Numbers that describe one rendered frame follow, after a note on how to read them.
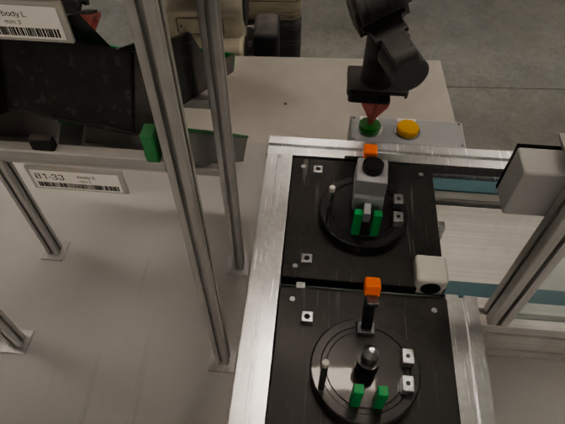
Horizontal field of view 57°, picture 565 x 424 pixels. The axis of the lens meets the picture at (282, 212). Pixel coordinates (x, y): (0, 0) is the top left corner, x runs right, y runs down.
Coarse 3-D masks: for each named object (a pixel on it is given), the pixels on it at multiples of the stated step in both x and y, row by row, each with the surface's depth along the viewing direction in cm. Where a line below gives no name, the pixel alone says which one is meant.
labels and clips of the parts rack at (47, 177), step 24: (0, 0) 33; (24, 0) 33; (48, 0) 33; (0, 24) 34; (24, 24) 34; (48, 24) 34; (48, 144) 44; (144, 144) 42; (48, 168) 46; (72, 168) 46; (120, 168) 72; (216, 168) 70; (120, 192) 48
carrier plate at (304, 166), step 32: (320, 160) 91; (320, 192) 86; (416, 192) 87; (288, 224) 82; (416, 224) 83; (288, 256) 79; (320, 256) 79; (352, 256) 79; (384, 256) 79; (352, 288) 78; (384, 288) 77; (416, 288) 76
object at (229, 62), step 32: (96, 32) 60; (32, 64) 46; (64, 64) 45; (96, 64) 45; (128, 64) 44; (192, 64) 56; (32, 96) 48; (64, 96) 47; (96, 96) 46; (128, 96) 45; (192, 96) 58; (128, 128) 47
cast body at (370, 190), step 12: (372, 156) 74; (360, 168) 74; (372, 168) 73; (384, 168) 74; (360, 180) 73; (372, 180) 73; (384, 180) 73; (360, 192) 75; (372, 192) 74; (384, 192) 74; (360, 204) 76; (372, 204) 76
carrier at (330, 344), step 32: (288, 288) 76; (288, 320) 72; (320, 320) 73; (352, 320) 70; (384, 320) 73; (416, 320) 73; (448, 320) 73; (288, 352) 70; (320, 352) 68; (352, 352) 68; (384, 352) 68; (416, 352) 70; (448, 352) 70; (288, 384) 67; (320, 384) 63; (352, 384) 65; (384, 384) 65; (416, 384) 65; (448, 384) 67; (288, 416) 65; (320, 416) 65; (352, 416) 63; (384, 416) 63; (416, 416) 65; (448, 416) 65
